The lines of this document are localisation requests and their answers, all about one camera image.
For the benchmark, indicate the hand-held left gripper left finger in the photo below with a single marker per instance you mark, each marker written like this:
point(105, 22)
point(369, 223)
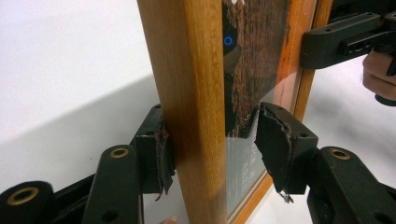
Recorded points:
point(149, 155)

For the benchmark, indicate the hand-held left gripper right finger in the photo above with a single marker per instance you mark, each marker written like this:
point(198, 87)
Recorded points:
point(289, 149)

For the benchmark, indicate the wooden picture frame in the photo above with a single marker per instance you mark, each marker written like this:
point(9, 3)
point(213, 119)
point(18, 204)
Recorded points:
point(193, 77)

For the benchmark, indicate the white table mat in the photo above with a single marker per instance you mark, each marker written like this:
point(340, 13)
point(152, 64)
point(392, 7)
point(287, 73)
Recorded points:
point(56, 46)

